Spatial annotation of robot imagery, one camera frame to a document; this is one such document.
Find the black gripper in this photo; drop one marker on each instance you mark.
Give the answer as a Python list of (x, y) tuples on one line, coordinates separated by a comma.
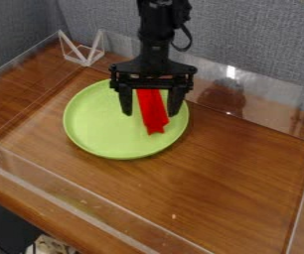
[(174, 76)]

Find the red plastic block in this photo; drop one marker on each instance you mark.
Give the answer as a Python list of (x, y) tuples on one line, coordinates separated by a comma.
[(154, 114)]

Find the green round plate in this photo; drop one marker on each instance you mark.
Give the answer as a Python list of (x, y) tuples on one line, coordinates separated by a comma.
[(103, 131)]

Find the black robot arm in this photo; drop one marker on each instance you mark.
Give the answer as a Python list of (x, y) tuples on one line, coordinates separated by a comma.
[(163, 30)]

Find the white power strip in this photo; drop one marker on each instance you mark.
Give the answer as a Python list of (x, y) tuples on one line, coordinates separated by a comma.
[(50, 245)]

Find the black box under table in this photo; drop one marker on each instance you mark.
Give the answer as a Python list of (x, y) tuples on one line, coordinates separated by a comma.
[(17, 232)]

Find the clear acrylic corner bracket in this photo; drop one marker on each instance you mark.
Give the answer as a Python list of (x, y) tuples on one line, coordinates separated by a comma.
[(80, 54)]

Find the clear acrylic enclosure wall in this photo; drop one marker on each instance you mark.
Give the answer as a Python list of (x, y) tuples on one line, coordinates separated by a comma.
[(222, 193)]

